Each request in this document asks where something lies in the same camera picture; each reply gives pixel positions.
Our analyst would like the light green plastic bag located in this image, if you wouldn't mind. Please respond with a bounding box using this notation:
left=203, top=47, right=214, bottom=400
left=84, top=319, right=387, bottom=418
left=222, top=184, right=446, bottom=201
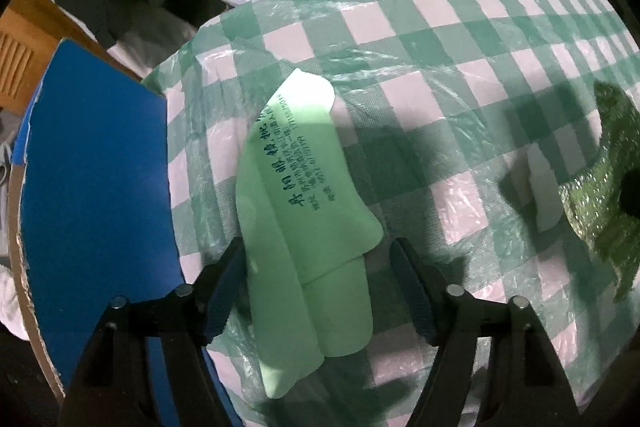
left=235, top=69, right=383, bottom=399

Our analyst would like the blue cardboard box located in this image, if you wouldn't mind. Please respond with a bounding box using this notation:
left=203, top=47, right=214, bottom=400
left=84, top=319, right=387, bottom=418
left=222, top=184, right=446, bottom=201
left=6, top=38, right=241, bottom=427

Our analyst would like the green checkered tablecloth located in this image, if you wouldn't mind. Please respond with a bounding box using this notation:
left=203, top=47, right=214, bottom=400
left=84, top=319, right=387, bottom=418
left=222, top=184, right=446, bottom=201
left=144, top=0, right=639, bottom=401

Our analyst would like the wooden wardrobe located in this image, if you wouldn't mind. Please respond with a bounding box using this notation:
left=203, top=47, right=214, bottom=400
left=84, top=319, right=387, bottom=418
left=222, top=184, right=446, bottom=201
left=0, top=0, right=141, bottom=116

